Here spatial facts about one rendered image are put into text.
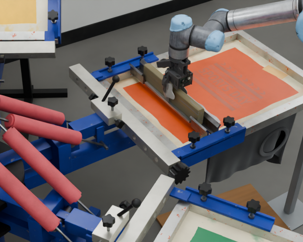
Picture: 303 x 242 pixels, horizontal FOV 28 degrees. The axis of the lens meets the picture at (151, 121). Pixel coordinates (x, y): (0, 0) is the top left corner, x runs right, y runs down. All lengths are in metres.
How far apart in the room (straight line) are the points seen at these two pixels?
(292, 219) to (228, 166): 0.93
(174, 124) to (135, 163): 1.25
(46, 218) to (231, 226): 0.58
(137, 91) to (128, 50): 2.05
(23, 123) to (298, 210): 1.90
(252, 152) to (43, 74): 2.08
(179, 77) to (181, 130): 0.21
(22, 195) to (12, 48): 0.77
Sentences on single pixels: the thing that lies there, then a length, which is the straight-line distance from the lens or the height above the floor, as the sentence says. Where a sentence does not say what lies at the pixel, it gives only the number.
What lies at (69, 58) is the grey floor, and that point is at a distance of 4.41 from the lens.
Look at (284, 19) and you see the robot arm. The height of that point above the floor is 1.40.
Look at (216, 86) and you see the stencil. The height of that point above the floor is 0.96.
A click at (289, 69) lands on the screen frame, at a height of 0.98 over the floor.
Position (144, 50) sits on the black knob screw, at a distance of 2.52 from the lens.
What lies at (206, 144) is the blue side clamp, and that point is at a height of 1.01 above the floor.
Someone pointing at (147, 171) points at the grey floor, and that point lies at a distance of 3.48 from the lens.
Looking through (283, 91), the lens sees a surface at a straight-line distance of 2.56.
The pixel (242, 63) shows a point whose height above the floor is 0.96.
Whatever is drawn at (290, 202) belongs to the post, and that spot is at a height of 0.09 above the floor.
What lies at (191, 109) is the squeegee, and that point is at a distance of 2.24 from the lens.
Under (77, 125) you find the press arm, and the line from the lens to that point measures 2.15.
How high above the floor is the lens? 2.40
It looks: 39 degrees down
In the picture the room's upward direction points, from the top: 3 degrees clockwise
